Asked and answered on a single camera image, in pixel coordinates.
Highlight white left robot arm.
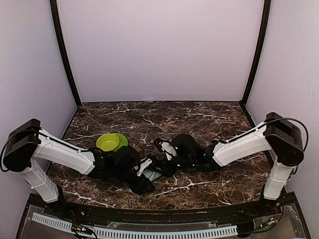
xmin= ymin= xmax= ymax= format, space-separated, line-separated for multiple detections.
xmin=0 ymin=119 xmax=155 ymax=217

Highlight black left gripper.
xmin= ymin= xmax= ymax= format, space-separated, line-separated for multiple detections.
xmin=112 ymin=167 xmax=156 ymax=196

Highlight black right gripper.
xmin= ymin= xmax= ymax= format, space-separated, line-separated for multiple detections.
xmin=156 ymin=154 xmax=195 ymax=177

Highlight black corner frame post right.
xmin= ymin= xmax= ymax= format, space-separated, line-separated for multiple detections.
xmin=240 ymin=0 xmax=272 ymax=108

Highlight black corner frame post left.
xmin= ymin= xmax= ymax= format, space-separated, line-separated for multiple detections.
xmin=49 ymin=0 xmax=82 ymax=107

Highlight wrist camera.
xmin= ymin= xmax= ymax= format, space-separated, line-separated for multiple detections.
xmin=154 ymin=138 xmax=177 ymax=161
xmin=134 ymin=158 xmax=153 ymax=177

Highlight green bowl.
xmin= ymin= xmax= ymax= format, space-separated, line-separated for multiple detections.
xmin=96 ymin=133 xmax=120 ymax=151

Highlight plaid brown glasses case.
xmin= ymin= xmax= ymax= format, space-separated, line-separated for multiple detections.
xmin=133 ymin=146 xmax=144 ymax=155

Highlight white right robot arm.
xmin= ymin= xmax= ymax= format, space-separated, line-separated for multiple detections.
xmin=154 ymin=112 xmax=309 ymax=216

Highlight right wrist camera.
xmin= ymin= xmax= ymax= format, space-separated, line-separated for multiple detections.
xmin=154 ymin=138 xmax=177 ymax=161

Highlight black quilted glasses case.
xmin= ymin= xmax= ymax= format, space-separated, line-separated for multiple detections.
xmin=143 ymin=156 xmax=173 ymax=182

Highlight green plate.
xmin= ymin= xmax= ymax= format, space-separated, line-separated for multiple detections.
xmin=113 ymin=133 xmax=128 ymax=152

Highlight black corner frame post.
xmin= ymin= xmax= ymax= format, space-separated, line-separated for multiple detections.
xmin=240 ymin=0 xmax=272 ymax=108
xmin=49 ymin=0 xmax=82 ymax=107

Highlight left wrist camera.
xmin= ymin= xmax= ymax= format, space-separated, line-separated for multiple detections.
xmin=134 ymin=158 xmax=153 ymax=177

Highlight white slotted cable duct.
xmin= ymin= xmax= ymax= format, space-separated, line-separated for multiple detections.
xmin=31 ymin=213 xmax=238 ymax=239

